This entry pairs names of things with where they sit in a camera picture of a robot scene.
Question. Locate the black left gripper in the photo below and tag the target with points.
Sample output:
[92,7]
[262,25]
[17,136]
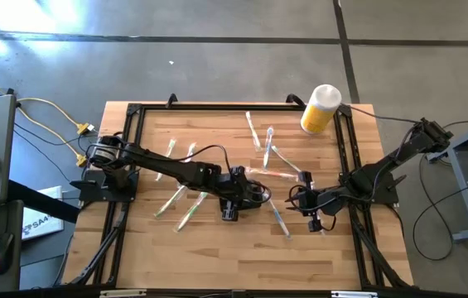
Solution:
[233,186]

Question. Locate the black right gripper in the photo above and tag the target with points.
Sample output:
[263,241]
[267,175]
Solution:
[320,200]

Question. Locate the blue toothbrush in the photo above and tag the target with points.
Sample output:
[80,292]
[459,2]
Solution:
[268,147]
[279,218]

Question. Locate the orange toothbrush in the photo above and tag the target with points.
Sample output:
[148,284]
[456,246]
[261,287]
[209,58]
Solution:
[273,174]

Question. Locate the green toothbrush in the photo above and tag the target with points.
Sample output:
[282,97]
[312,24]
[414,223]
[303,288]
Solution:
[171,147]
[169,202]
[286,158]
[191,151]
[252,130]
[191,211]

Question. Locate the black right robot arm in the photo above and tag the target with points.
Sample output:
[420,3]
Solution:
[382,167]

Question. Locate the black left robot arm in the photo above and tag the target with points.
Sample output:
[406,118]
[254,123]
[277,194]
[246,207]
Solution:
[163,163]

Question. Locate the yellow wipes canister white lid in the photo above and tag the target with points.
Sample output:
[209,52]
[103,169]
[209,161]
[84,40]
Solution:
[320,109]

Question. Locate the silver metal plate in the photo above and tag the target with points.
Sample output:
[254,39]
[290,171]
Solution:
[123,293]
[353,294]

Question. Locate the black diagonal bar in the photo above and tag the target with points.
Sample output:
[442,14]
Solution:
[43,202]

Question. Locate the white printed box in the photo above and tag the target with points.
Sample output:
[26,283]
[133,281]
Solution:
[43,219]

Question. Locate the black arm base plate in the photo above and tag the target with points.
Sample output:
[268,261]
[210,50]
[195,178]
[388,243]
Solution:
[384,196]
[93,188]

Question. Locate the black aluminium table frame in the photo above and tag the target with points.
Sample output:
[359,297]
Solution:
[237,107]

